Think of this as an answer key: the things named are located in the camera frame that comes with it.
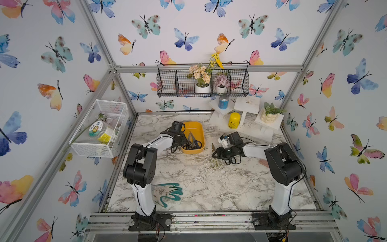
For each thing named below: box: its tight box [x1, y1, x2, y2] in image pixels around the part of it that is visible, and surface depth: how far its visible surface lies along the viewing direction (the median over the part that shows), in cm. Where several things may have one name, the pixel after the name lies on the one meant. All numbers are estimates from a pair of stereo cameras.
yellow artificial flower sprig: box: [210, 52, 225, 70], surface depth 85 cm
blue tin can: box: [218, 96, 230, 110], surface depth 101 cm
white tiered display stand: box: [208, 95, 285, 143], surface depth 106 cm
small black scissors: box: [183, 130, 203, 150], surface depth 104 cm
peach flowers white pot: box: [186, 64, 213, 94], surface depth 84 cm
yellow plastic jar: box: [227, 111, 241, 130], surface depth 106 cm
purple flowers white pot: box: [213, 72, 231, 94], surface depth 92 cm
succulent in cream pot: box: [260, 101, 288, 124], surface depth 92 cm
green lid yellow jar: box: [88, 120, 115, 145], surface depth 66 cm
